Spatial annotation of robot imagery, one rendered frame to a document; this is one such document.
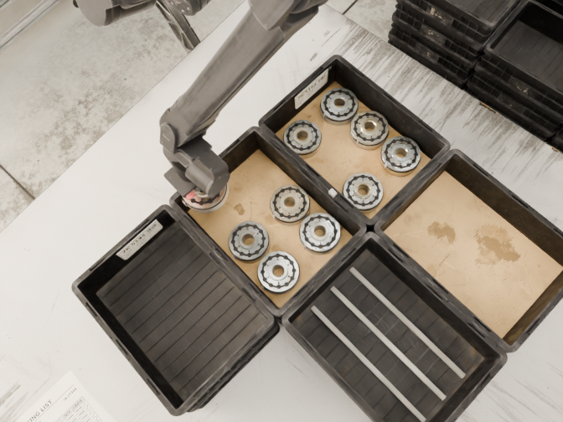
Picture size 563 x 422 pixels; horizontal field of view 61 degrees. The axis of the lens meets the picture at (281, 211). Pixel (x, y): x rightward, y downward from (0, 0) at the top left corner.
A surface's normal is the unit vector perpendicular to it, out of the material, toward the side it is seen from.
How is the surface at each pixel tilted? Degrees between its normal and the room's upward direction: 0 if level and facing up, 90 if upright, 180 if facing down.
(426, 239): 0
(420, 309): 0
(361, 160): 0
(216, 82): 67
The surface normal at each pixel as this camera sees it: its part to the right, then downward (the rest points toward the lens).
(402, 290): -0.07, -0.32
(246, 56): -0.59, 0.57
